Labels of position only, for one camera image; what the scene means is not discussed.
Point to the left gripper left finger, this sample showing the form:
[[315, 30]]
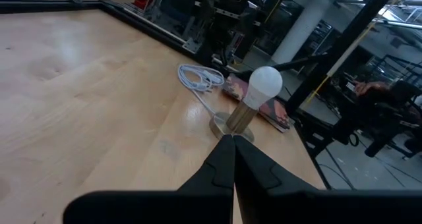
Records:
[[165, 207]]

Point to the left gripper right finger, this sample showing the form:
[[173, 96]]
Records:
[[313, 207]]

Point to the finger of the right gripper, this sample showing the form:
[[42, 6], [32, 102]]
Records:
[[257, 70]]

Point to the white lightbulb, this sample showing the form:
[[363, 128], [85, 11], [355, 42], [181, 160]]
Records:
[[265, 84]]

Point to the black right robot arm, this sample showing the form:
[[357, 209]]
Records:
[[217, 43]]

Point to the white round column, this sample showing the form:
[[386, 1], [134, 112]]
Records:
[[296, 33]]

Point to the landscape illustrated book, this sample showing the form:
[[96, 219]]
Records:
[[277, 110]]

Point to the person's hand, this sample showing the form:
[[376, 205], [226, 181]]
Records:
[[369, 86]]

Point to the person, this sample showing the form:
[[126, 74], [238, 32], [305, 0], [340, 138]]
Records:
[[379, 112]]

